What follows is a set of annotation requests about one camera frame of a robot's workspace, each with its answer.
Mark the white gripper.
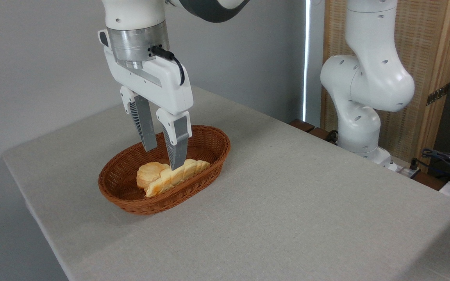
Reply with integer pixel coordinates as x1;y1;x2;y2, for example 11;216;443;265
98;29;194;171

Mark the long braided bread loaf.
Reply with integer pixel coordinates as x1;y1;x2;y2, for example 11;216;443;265
145;158;211;198

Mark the round bread roll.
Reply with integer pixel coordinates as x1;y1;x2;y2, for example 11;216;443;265
136;162;170;190

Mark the brown wicker basket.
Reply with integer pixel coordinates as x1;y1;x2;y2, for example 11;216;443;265
98;125;231;216

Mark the dark wooden block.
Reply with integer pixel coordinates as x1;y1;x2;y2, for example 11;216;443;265
308;127;337;145
289;119;315;133

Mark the grey tablecloth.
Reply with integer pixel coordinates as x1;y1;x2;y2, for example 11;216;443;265
2;82;450;281

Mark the white power strip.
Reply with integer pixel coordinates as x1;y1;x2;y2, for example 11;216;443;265
389;158;421;179

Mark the metal screen hinge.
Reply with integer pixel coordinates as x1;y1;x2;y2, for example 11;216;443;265
426;83;450;106

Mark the wooden rattan folding screen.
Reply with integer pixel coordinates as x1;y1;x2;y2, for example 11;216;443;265
321;0;450;174

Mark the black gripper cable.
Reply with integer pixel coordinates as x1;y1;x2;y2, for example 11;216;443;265
151;46;186;86

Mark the black cable bundle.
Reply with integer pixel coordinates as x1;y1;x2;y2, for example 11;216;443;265
420;148;450;184

